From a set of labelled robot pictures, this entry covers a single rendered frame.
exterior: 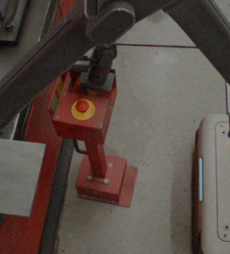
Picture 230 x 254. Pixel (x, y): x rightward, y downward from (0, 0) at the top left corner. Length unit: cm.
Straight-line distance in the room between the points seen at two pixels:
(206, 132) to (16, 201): 106
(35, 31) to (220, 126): 90
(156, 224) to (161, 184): 19
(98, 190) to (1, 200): 95
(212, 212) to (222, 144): 30
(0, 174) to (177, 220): 113
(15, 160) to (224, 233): 95
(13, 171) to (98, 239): 101
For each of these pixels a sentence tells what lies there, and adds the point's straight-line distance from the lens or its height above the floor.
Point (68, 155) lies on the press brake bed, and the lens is 210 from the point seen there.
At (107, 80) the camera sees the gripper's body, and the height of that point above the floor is 81.
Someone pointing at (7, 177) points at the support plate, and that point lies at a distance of 106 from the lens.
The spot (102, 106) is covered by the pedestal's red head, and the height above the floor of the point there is 78.
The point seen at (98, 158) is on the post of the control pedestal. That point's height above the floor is 35.
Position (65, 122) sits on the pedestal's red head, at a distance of 134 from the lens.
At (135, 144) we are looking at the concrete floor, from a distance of 215.
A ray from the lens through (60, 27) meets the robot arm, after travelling 65.
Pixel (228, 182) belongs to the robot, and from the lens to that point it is 181.
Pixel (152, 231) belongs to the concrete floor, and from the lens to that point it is 201.
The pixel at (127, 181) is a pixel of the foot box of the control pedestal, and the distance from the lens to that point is 207.
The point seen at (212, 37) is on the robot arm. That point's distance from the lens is 66.
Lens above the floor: 195
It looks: 63 degrees down
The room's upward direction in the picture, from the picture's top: 5 degrees counter-clockwise
